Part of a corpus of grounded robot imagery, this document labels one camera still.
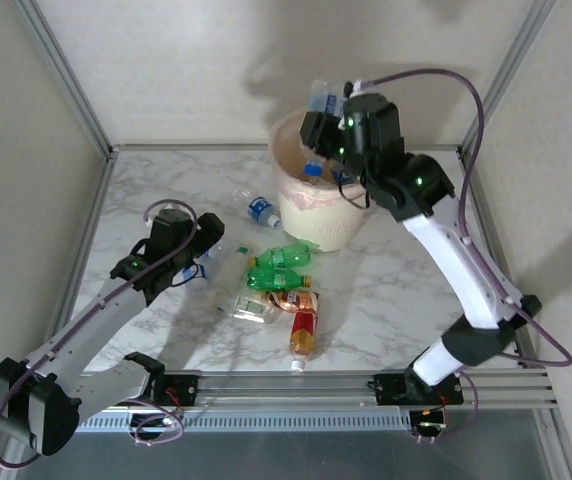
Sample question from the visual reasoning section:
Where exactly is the clear bottle green label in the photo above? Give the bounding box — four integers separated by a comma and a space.
218, 293, 280, 324

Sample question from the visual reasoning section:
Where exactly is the green plastic bottle yellow cap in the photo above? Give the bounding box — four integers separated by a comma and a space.
245, 267, 314, 293
249, 238, 323, 269

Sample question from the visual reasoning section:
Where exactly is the crushed brown orange bottle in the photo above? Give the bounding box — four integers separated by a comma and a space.
264, 288, 321, 314

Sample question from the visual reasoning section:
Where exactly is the red label bottle white cap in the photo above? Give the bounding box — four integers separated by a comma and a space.
288, 309, 321, 373

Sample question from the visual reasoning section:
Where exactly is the pink plastic bin liner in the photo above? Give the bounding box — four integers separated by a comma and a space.
268, 110, 385, 214

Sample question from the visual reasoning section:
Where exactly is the cream plastic waste bin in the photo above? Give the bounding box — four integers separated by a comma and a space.
268, 110, 385, 253

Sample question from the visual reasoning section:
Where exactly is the clear bottle green cap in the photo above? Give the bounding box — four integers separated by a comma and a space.
214, 244, 253, 302

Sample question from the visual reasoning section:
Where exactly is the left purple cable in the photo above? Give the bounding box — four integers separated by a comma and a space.
0, 198, 200, 471

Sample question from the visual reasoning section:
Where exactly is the purple cable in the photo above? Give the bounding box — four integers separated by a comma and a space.
0, 198, 200, 471
353, 68, 572, 446

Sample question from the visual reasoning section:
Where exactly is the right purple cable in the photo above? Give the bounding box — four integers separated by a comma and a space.
353, 68, 572, 446

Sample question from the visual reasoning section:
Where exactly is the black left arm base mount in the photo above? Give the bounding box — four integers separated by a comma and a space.
123, 351, 200, 409

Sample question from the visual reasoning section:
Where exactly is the aluminium frame post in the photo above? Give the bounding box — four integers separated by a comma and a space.
13, 0, 119, 159
458, 0, 558, 159

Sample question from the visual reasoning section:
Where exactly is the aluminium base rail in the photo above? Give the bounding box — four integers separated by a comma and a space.
15, 368, 562, 412

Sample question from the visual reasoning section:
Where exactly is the grey perforated cable duct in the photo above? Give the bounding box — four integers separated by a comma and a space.
73, 412, 413, 434

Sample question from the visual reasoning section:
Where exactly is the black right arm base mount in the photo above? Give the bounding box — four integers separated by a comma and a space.
368, 372, 465, 406

